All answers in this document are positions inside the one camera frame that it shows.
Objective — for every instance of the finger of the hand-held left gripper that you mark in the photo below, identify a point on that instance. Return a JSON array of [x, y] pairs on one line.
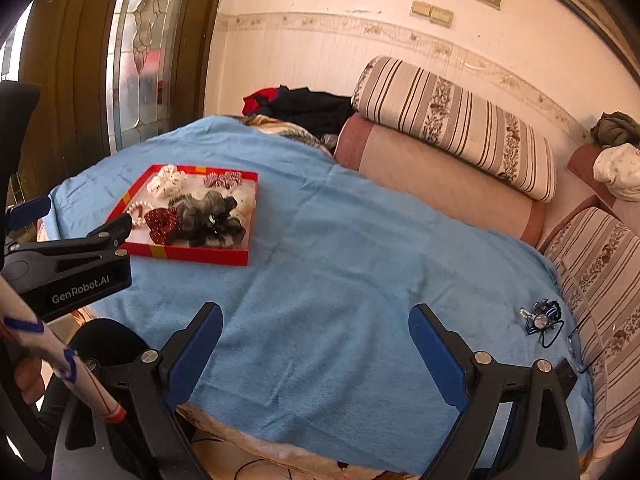
[[27, 211], [107, 232]]

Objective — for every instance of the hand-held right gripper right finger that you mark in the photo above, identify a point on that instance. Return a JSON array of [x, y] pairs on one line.
[[435, 355]]

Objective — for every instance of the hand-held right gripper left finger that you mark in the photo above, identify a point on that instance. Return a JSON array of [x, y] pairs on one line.
[[192, 355]]

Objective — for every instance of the leopard print scrunchie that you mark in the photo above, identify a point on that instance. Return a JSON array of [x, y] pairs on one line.
[[182, 200]]

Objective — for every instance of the red tray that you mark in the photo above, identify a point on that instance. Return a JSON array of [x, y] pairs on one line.
[[210, 256]]

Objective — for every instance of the cream dotted chiffon scrunchie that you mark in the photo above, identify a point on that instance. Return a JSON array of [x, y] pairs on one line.
[[245, 200]]

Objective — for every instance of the person's left forearm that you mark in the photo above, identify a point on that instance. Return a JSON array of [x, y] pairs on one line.
[[85, 385]]

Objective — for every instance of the person's left hand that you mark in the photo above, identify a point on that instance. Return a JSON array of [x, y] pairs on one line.
[[30, 380]]

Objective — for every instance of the person's black pants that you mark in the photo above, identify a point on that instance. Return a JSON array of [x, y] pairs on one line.
[[105, 340]]

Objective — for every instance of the white dotted scrunchie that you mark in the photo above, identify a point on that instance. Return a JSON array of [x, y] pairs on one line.
[[167, 182]]

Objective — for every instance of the grey black scrunchie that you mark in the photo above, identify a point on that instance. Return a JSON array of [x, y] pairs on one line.
[[210, 220]]

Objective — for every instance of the red white striped scrunchie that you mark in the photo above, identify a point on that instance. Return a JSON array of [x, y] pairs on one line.
[[222, 180]]

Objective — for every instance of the blue blanket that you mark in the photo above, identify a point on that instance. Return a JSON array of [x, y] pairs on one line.
[[350, 260]]

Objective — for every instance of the small black box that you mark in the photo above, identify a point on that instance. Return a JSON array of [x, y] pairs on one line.
[[565, 377]]

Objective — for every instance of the thin-framed eyeglasses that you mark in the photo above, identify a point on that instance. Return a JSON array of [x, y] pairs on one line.
[[573, 347]]

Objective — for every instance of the wooden door with glass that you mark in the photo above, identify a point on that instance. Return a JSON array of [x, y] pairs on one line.
[[75, 60]]

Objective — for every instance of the striped floral cushion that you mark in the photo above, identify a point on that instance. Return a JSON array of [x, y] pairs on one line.
[[600, 270]]

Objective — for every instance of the yellow patterned cloth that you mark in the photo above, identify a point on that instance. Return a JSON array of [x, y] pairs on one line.
[[280, 127]]

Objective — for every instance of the red cloth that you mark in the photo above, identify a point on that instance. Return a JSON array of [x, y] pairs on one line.
[[260, 97]]

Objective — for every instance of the striped floral bolster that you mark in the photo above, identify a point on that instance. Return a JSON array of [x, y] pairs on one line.
[[450, 120]]

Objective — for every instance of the black clothes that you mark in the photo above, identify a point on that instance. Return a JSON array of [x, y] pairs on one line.
[[310, 110]]

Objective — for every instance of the white cloth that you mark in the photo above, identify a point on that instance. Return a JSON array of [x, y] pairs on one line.
[[620, 170]]

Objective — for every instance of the green cloth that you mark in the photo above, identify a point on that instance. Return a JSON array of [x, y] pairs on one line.
[[615, 127]]

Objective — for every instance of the light switch plate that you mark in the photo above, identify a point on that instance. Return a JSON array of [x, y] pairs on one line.
[[421, 10], [442, 16]]

